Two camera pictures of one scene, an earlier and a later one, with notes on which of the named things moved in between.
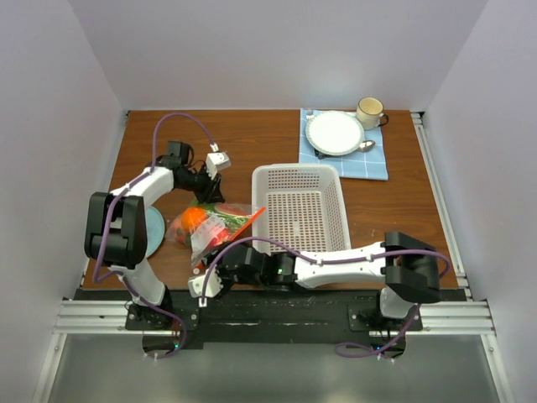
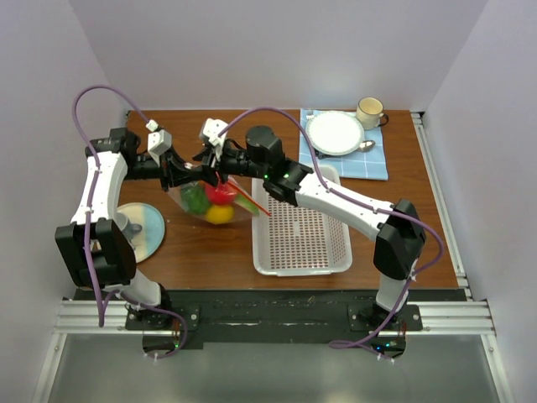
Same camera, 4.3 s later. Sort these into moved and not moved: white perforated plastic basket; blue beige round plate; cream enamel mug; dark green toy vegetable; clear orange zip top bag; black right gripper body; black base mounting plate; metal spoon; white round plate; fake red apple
Moved: clear orange zip top bag; dark green toy vegetable; black right gripper body; fake red apple
Not moved: cream enamel mug; blue beige round plate; metal spoon; white perforated plastic basket; white round plate; black base mounting plate
